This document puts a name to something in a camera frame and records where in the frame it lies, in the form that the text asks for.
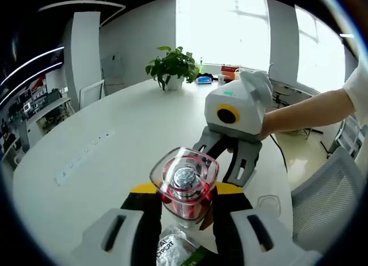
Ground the red box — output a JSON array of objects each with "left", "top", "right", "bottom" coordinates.
[{"left": 220, "top": 64, "right": 241, "bottom": 79}]

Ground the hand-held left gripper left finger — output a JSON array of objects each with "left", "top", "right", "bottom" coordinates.
[{"left": 70, "top": 183, "right": 163, "bottom": 266}]

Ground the red collar skincare bottle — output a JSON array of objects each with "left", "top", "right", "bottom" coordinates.
[{"left": 148, "top": 146, "right": 221, "bottom": 229}]

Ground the green black skincare sachet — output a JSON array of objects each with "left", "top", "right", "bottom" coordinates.
[{"left": 156, "top": 224, "right": 213, "bottom": 266}]

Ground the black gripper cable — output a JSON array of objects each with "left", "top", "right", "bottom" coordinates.
[{"left": 269, "top": 133, "right": 290, "bottom": 178}]

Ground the white mesh office chair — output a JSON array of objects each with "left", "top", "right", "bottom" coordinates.
[{"left": 290, "top": 147, "right": 365, "bottom": 249}]

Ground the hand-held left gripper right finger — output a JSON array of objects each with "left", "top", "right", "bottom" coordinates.
[{"left": 201, "top": 182, "right": 323, "bottom": 266}]

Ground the table power outlet strip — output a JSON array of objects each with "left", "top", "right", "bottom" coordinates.
[{"left": 53, "top": 130, "right": 116, "bottom": 187}]

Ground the potted green plant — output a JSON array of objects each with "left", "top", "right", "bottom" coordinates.
[{"left": 145, "top": 46, "right": 201, "bottom": 91}]

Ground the person in white t-shirt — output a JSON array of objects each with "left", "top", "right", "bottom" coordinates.
[{"left": 343, "top": 56, "right": 368, "bottom": 117}]

